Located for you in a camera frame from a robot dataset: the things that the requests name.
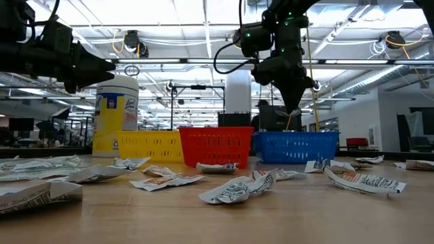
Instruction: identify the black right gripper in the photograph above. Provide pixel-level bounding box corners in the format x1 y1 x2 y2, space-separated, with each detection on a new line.
252 56 316 115

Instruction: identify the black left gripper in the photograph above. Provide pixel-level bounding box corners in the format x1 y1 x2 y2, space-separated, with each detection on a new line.
28 42 117 94

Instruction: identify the person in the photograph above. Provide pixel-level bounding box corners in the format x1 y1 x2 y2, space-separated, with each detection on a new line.
251 98 272 133

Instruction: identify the black equipment box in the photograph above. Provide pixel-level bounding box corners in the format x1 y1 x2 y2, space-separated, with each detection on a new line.
259 104 303 133

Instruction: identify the white room column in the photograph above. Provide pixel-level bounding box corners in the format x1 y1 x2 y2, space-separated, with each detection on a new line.
224 69 253 115

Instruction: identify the yellow wipes canister white lid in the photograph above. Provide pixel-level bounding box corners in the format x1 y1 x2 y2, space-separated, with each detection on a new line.
92 75 140 158

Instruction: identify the blue plastic basket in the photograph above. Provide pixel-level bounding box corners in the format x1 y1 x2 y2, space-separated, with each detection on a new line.
252 131 340 165

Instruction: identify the black plastic basket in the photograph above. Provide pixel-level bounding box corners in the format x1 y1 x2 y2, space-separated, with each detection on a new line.
217 113 252 128

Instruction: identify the long ceiling light strip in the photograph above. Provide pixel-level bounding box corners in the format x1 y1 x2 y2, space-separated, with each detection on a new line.
115 58 434 66

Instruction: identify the black monitor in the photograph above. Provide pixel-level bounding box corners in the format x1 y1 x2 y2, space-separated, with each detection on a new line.
7 117 35 133

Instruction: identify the red bin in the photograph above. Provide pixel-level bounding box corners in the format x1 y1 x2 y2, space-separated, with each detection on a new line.
345 137 370 149

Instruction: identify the red plastic basket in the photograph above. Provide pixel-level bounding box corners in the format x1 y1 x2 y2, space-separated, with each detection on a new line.
178 126 254 169

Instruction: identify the yellow plastic basket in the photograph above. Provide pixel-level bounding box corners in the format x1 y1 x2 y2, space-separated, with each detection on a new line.
116 130 184 163

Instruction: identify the green striped bandage strip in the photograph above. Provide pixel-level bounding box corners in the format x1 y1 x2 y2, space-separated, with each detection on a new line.
0 166 87 182

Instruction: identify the dark office furniture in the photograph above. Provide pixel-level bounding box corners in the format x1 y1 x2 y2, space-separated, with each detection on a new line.
395 106 434 153

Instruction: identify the black hanging cable loop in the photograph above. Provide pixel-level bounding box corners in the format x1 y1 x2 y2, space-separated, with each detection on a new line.
123 64 141 77

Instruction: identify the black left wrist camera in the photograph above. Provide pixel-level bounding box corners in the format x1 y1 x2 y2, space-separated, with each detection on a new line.
39 16 74 55

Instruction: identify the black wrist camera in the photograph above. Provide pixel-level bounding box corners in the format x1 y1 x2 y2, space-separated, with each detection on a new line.
39 16 74 55
238 22 275 58

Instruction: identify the black ceiling cord reel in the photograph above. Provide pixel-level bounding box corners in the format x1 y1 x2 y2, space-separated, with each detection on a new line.
122 29 150 59
385 30 407 51

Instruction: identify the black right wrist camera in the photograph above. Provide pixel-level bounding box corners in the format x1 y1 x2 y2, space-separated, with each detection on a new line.
238 22 275 58

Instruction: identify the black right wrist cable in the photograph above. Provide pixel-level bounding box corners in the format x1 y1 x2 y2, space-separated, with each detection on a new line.
212 0 258 75

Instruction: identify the silver ceiling duct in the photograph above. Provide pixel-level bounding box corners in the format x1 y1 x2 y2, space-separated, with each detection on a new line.
334 63 434 100

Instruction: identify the black stand frame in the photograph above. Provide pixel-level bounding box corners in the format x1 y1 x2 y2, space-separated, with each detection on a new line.
169 84 227 131

